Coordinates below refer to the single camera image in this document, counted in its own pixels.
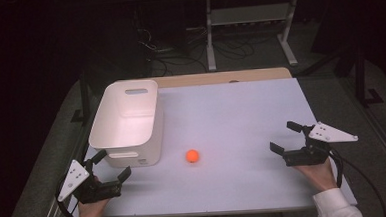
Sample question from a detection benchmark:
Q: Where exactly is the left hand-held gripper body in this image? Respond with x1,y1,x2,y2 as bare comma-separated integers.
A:
55,156,124,207

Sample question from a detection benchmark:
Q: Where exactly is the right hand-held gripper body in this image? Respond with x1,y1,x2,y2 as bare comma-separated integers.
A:
281,119,360,168

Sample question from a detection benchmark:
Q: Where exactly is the white plastic bin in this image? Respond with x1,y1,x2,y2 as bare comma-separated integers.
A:
85,78,168,171

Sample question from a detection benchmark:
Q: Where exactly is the orange ball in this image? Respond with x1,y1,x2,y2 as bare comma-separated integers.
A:
184,148,201,165

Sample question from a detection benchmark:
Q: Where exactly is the person's left hand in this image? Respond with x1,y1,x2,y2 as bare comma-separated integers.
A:
73,197,112,217

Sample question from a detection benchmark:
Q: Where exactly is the person's right hand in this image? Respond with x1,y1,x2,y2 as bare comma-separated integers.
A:
293,156,339,194

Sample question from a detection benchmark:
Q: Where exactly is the black metal stand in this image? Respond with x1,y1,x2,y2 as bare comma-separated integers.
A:
67,69,93,127
352,44,386,110

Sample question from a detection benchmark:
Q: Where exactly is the wooden table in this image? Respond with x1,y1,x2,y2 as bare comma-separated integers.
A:
114,66,295,92

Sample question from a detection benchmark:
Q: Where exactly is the white metal stand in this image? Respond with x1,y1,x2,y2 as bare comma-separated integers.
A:
202,0,304,73

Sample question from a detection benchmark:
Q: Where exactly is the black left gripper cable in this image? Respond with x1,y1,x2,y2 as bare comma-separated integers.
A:
53,181,81,217

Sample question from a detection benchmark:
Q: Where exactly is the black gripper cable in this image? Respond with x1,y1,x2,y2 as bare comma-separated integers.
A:
53,181,81,217
327,143,386,217

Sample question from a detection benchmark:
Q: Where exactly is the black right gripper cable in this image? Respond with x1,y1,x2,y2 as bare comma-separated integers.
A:
327,143,386,217

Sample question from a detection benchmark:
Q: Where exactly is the tangle of floor cables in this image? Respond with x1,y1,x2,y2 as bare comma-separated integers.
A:
136,19,274,79

